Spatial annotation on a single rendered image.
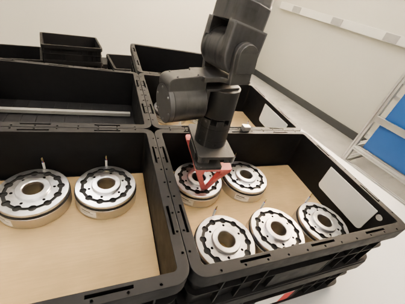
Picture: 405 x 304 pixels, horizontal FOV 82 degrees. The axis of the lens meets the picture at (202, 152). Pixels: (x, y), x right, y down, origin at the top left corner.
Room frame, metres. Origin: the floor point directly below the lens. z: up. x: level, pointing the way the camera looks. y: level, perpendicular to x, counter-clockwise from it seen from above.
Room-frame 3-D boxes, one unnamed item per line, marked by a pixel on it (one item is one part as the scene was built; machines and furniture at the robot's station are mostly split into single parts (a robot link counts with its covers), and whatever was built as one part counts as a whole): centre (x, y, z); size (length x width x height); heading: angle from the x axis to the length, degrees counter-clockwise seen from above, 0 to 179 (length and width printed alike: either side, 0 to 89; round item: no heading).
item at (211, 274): (0.35, -0.14, 0.92); 0.40 x 0.30 x 0.02; 117
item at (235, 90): (0.35, 0.00, 1.04); 0.07 x 0.06 x 0.07; 128
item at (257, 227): (0.28, -0.17, 0.86); 0.10 x 0.10 x 0.01
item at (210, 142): (0.36, -0.01, 0.98); 0.10 x 0.07 x 0.07; 22
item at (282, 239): (0.28, -0.17, 0.86); 0.05 x 0.05 x 0.01
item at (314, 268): (0.35, -0.14, 0.87); 0.40 x 0.30 x 0.11; 117
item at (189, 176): (0.36, -0.01, 0.86); 0.05 x 0.05 x 0.01
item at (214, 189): (0.36, -0.01, 0.86); 0.10 x 0.10 x 0.01
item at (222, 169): (0.34, -0.02, 0.91); 0.07 x 0.07 x 0.09; 22
